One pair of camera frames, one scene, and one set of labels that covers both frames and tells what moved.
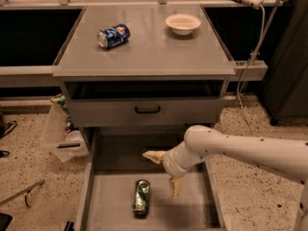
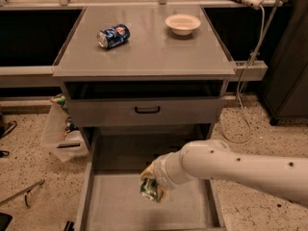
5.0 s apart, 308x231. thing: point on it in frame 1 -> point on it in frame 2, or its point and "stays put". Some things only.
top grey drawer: (94, 104) stays put
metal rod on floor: (22, 192) stays put
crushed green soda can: (141, 198) -> (149, 189)
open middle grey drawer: (113, 159) stays put
